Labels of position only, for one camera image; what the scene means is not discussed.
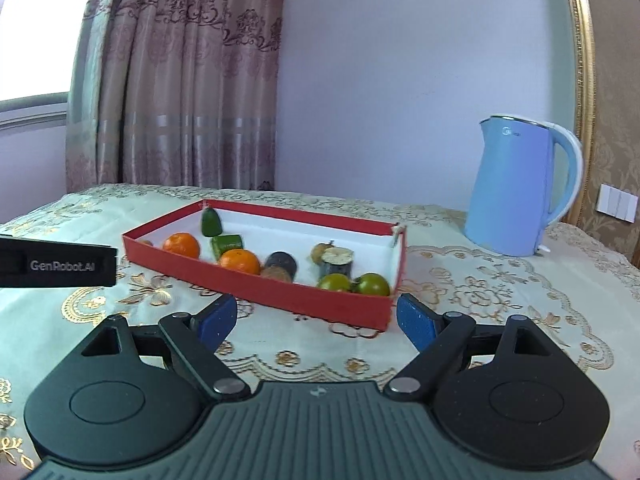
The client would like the blue electric kettle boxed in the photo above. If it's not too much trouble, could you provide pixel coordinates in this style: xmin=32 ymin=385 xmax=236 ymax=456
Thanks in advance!
xmin=464 ymin=115 xmax=585 ymax=258

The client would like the patterned pink curtain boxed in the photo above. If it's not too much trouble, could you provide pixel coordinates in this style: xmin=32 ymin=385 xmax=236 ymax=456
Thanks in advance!
xmin=65 ymin=0 xmax=289 ymax=194

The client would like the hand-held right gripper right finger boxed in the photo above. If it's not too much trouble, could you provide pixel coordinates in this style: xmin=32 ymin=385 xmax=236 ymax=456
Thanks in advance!
xmin=383 ymin=293 xmax=577 ymax=403

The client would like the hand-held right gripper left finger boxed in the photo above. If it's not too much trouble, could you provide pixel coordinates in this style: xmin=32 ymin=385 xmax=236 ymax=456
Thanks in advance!
xmin=59 ymin=293 xmax=252 ymax=403

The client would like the dark round fruit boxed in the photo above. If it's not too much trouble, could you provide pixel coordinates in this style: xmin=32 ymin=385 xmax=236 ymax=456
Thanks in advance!
xmin=264 ymin=251 xmax=298 ymax=274

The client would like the dark sugarcane piece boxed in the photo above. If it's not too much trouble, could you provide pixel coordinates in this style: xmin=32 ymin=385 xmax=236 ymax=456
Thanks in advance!
xmin=319 ymin=247 xmax=354 ymax=279

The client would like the brown round fruit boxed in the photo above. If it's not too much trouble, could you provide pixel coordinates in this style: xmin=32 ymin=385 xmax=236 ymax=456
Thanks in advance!
xmin=260 ymin=266 xmax=295 ymax=284

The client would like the white light switch panel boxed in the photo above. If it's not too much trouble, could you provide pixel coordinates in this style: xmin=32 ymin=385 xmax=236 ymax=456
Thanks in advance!
xmin=596 ymin=183 xmax=639 ymax=223

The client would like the green tomato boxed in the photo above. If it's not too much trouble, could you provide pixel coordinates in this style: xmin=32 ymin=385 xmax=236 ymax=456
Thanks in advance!
xmin=354 ymin=272 xmax=391 ymax=297
xmin=317 ymin=273 xmax=353 ymax=292

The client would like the bright window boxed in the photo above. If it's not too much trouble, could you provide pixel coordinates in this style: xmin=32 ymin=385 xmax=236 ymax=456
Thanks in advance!
xmin=0 ymin=0 xmax=103 ymax=135

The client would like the orange mandarin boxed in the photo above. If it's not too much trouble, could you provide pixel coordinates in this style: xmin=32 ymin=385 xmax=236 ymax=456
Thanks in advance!
xmin=218 ymin=249 xmax=262 ymax=276
xmin=161 ymin=232 xmax=201 ymax=260

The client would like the red shallow cardboard box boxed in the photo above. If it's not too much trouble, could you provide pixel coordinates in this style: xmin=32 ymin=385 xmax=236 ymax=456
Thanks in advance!
xmin=122 ymin=199 xmax=408 ymax=332

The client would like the gold curved wall moulding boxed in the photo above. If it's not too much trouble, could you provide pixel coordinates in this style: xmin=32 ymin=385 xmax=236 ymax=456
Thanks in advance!
xmin=562 ymin=0 xmax=599 ymax=227

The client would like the green cucumber piece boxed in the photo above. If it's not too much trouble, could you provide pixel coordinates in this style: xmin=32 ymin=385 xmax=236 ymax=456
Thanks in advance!
xmin=210 ymin=234 xmax=243 ymax=261

